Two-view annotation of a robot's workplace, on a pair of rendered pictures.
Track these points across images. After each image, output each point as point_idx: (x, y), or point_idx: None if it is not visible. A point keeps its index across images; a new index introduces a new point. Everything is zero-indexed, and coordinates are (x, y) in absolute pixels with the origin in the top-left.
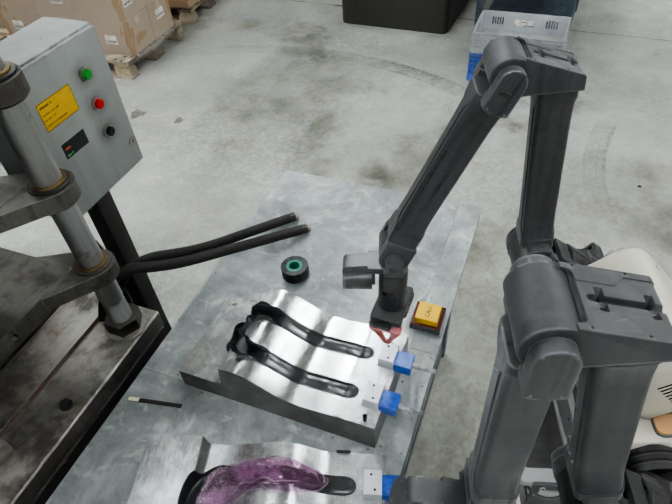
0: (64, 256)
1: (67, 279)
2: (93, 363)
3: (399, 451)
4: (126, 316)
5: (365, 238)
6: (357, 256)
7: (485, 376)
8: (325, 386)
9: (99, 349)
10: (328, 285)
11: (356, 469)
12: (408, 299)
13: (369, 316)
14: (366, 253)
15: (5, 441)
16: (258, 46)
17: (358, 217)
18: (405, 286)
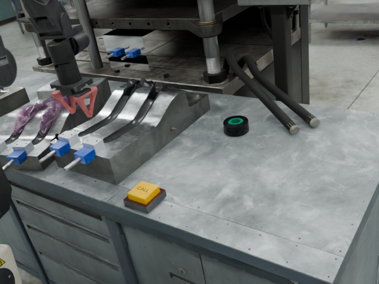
0: (217, 16)
1: (197, 20)
2: (190, 78)
3: (47, 176)
4: (208, 70)
5: (276, 167)
6: (73, 26)
7: None
8: (97, 127)
9: (199, 77)
10: (215, 146)
11: (40, 145)
12: (65, 85)
13: (168, 167)
14: (72, 27)
15: (148, 63)
16: None
17: (314, 163)
18: (52, 61)
